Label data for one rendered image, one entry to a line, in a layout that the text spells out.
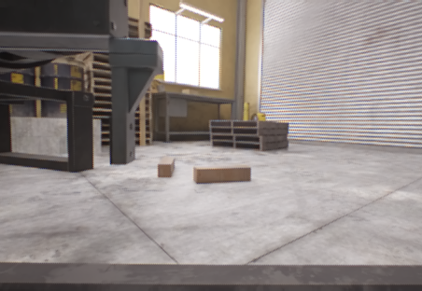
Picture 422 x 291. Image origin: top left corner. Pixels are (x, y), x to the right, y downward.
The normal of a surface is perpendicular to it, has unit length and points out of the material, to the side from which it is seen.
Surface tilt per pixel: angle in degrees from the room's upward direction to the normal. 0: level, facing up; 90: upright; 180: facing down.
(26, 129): 90
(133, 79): 90
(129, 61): 90
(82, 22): 90
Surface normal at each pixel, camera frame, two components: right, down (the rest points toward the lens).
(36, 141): 0.61, 0.08
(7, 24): 0.03, 0.08
